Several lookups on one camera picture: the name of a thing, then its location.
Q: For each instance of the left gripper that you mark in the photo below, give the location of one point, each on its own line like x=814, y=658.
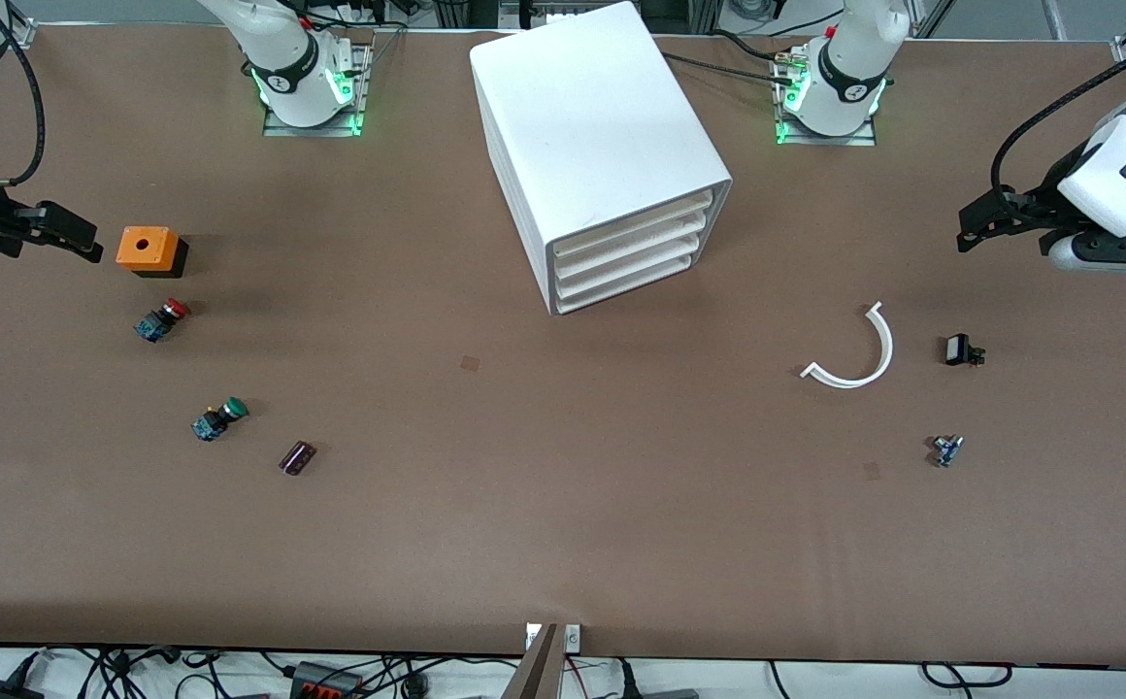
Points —
x=1041, y=205

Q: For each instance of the white plastic drawer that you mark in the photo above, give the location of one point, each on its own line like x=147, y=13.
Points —
x=626, y=264
x=631, y=245
x=631, y=225
x=621, y=283

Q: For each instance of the red push button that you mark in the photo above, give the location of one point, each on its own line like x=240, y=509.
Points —
x=160, y=320

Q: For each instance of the green push button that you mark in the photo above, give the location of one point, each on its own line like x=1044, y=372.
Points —
x=218, y=419

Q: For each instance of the white drawer cabinet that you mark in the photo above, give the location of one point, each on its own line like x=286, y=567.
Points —
x=592, y=116

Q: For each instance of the orange box with hole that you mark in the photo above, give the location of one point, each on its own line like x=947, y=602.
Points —
x=146, y=248

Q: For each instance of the white curved plastic strip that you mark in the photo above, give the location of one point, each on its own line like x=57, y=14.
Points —
x=885, y=349

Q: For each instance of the small blue electronic component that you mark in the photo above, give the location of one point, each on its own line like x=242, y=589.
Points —
x=946, y=450

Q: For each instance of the maroon cylindrical capacitor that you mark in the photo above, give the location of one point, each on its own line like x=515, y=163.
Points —
x=297, y=458

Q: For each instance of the black power adapter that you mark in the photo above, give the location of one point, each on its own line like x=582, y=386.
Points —
x=5, y=690

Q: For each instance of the black orange power strip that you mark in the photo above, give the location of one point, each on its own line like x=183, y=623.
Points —
x=325, y=680

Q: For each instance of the wooden stick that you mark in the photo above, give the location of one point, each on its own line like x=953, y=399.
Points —
x=536, y=670

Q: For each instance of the small black switch component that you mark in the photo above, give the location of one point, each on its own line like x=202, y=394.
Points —
x=959, y=349

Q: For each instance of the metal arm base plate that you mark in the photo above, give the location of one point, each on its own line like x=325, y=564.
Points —
x=361, y=92
x=786, y=131

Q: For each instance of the small white bracket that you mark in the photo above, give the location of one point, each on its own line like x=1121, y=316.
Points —
x=532, y=636
x=573, y=638

